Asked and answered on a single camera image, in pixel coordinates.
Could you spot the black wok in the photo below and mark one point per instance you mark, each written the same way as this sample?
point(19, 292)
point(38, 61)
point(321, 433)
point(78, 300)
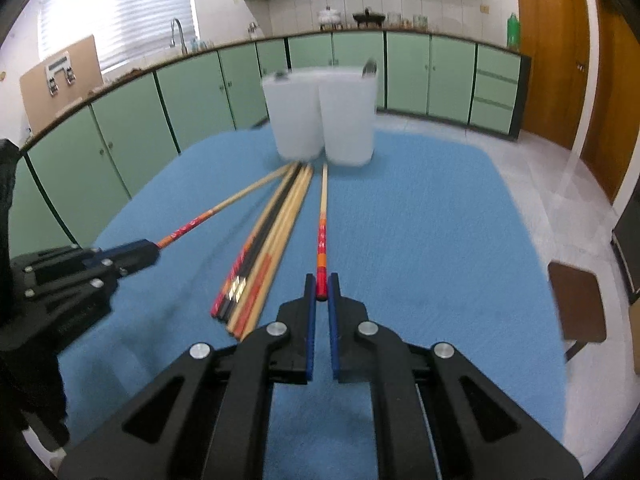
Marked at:
point(369, 17)

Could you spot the black chair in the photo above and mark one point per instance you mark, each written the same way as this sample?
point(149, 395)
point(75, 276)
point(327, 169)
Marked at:
point(629, 255)

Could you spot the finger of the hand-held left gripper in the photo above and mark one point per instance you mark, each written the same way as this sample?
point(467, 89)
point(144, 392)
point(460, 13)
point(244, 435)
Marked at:
point(100, 292)
point(125, 252)

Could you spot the metal sink faucet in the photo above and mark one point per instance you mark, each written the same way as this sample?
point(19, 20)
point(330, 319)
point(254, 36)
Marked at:
point(182, 42)

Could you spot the white window blind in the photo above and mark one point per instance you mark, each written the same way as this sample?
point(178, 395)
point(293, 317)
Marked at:
point(115, 10)

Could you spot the dark metal utensil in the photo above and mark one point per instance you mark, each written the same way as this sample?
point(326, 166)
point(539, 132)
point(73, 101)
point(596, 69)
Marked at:
point(280, 75)

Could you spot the blue table cloth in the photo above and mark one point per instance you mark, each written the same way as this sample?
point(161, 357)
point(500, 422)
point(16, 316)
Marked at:
point(425, 260)

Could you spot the green bottle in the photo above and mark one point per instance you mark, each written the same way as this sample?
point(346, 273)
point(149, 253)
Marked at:
point(513, 32)

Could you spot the brown stool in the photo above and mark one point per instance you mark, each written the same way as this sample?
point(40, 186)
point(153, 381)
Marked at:
point(575, 300)

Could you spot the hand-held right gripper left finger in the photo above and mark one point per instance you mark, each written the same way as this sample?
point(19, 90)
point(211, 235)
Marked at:
point(311, 330)

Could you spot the white cooking pot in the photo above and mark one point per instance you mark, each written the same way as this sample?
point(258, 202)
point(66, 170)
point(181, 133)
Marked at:
point(330, 16)

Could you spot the brown wooden door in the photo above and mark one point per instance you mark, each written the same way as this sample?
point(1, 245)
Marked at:
point(620, 110)
point(550, 60)

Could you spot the white plastic utensil holder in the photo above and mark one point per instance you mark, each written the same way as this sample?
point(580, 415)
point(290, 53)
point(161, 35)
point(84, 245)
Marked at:
point(295, 120)
point(347, 125)

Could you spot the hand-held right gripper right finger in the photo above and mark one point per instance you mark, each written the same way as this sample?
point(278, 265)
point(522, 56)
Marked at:
point(333, 330)

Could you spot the glass jars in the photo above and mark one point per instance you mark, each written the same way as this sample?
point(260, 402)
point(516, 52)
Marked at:
point(407, 21)

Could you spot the bundle of mixed chopsticks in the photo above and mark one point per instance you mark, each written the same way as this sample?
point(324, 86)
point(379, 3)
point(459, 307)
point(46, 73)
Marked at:
point(272, 240)

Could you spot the metal spoon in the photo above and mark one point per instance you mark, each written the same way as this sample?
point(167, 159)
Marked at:
point(369, 67)

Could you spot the green lower kitchen cabinets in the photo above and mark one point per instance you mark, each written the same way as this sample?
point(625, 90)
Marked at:
point(135, 120)

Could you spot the red patterned wooden chopstick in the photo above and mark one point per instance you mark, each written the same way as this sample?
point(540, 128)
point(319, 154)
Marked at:
point(322, 240)
point(225, 206)

